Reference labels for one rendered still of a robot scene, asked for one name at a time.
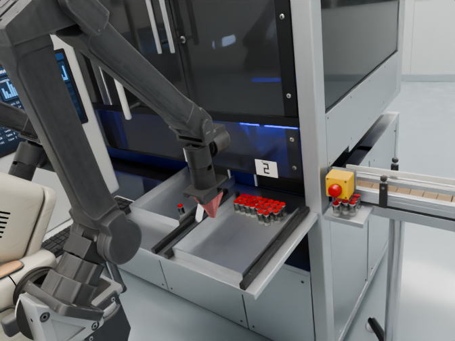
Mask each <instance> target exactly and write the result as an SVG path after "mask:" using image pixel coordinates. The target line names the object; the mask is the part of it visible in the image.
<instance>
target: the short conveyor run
mask: <svg viewBox="0 0 455 341"><path fill-rule="evenodd" d="M392 162H393V163H394V164H393V163H392V164H391V170H387V169H381V168H372V167H367V166H358V165H352V164H346V168H350V169H355V170H356V171H357V187H356V190H355V191H354V192H353V194H360V199H361V204H367V205H371V206H374V212H373V213H372V214H373V215H376V216H380V217H386V218H390V219H395V220H399V221H405V222H409V223H415V224H418V225H424V226H428V227H434V228H438V229H443V230H447V231H453V232H455V179H450V178H445V177H435V176H430V175H421V174H416V173H406V172H401V171H399V165H398V164H396V163H397V162H399V158H397V157H393V158H392Z"/></svg>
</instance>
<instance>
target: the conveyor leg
mask: <svg viewBox="0 0 455 341"><path fill-rule="evenodd" d="M388 219H389V218H388ZM405 224H406V222H405V221H399V220H395V219H389V242H388V257H387V287H386V302H385V330H384V341H397V332H398V321H399V303H400V292H401V282H402V263H403V253H404V234H405Z"/></svg>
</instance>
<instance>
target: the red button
mask: <svg viewBox="0 0 455 341"><path fill-rule="evenodd" d="M341 193H342V189H341V187H340V186H339V185H337V184H332V185H331V186H330V187H329V188H328V194H329V195H330V196H331V197H334V198H337V197H339V196H340V195H341Z"/></svg>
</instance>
